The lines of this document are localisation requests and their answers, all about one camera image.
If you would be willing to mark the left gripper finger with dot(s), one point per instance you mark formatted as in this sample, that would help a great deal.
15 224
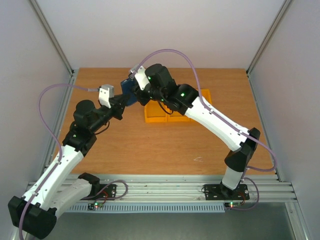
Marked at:
125 107
121 99

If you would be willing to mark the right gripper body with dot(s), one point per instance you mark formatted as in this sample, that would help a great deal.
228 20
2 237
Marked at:
140 93

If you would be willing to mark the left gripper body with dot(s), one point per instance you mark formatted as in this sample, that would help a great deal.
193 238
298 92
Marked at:
117 109

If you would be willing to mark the blue card holder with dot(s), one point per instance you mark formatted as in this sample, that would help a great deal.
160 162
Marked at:
128 87

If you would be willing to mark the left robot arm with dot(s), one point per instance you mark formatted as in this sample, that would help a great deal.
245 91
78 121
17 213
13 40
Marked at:
37 211

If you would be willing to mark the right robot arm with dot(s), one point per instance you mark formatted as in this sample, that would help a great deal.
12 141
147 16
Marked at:
155 83

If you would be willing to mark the left yellow bin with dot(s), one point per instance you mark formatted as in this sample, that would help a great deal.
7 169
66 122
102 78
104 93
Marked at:
154 114

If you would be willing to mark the yellow bin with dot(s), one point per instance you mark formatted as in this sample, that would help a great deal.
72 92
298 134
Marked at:
206 96
154 114
176 117

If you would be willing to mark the middle yellow bin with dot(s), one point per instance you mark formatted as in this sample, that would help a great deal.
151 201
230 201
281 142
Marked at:
176 117

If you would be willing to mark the right yellow bin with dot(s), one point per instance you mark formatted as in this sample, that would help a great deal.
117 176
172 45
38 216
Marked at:
206 96

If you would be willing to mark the left circuit board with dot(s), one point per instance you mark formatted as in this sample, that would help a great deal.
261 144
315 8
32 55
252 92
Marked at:
95 206

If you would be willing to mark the circuit board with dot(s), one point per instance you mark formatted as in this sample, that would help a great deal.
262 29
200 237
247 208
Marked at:
95 206
233 205

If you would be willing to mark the right circuit board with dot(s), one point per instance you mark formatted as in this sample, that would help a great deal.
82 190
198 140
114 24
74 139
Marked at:
233 205

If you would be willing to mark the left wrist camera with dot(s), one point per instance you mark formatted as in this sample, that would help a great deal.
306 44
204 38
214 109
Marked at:
106 92

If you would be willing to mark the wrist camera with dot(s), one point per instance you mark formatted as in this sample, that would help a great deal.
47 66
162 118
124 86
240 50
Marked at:
106 92
138 74

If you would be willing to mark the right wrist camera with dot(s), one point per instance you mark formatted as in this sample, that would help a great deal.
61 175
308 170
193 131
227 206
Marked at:
138 74

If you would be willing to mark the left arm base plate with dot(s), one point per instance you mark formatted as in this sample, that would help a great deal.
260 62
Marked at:
108 192

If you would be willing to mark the grey slotted cable duct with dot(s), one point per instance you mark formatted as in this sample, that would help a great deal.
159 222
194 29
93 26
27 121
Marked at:
139 208

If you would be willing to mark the left aluminium frame post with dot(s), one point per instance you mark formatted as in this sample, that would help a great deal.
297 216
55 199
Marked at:
48 30

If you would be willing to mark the aluminium frame post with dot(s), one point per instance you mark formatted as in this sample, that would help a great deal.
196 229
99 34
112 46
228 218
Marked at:
284 8
48 30

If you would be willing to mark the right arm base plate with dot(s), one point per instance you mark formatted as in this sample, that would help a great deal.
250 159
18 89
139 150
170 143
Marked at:
218 192

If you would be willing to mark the aluminium rail base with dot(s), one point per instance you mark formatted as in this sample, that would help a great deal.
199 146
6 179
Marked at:
167 188

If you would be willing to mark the right aluminium frame post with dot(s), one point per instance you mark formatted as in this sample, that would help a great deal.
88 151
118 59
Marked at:
284 8

